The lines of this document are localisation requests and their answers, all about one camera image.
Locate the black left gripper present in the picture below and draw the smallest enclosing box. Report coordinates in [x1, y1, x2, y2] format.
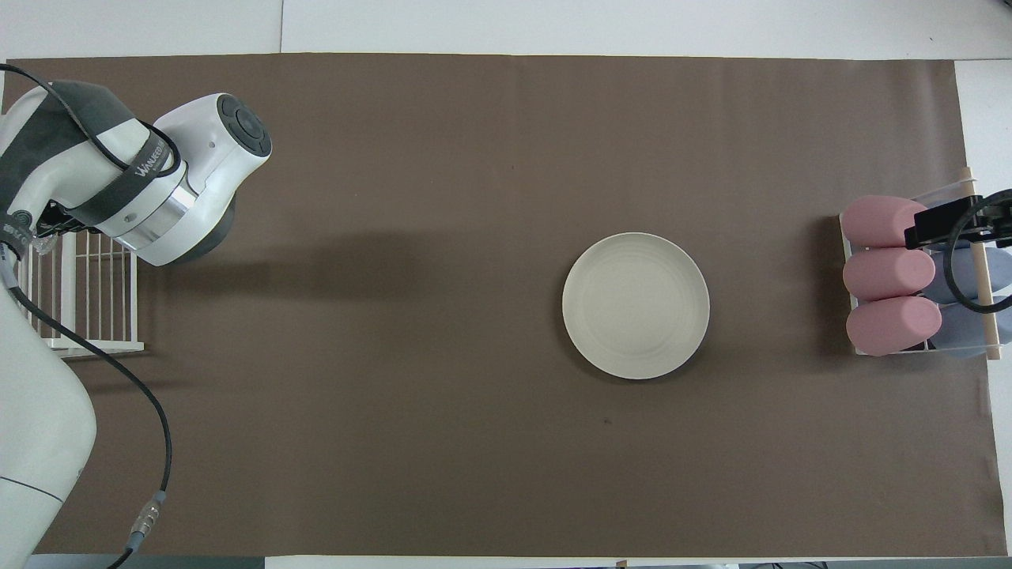
[36, 202, 105, 236]

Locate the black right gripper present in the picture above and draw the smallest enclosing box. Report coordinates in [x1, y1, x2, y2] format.
[905, 190, 1012, 250]

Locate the cream round plate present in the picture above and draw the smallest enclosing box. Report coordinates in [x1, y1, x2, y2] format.
[562, 232, 711, 381]

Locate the pink plastic cup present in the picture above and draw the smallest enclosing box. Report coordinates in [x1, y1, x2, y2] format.
[840, 195, 927, 249]
[843, 247, 936, 302]
[846, 296, 943, 357]

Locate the white cup holder rack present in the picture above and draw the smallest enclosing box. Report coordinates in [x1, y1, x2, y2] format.
[838, 166, 1005, 361]

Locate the brown table mat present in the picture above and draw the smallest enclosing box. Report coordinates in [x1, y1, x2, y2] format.
[0, 54, 1006, 558]

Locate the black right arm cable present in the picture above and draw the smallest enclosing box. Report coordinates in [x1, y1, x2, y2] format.
[947, 194, 1012, 315]

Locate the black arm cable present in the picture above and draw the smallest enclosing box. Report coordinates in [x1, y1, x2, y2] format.
[0, 63, 184, 569]
[947, 194, 1012, 315]

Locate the white wire dish rack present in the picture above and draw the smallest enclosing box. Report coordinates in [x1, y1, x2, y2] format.
[14, 229, 146, 358]

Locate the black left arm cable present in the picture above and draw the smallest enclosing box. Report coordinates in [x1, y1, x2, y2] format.
[0, 63, 184, 569]

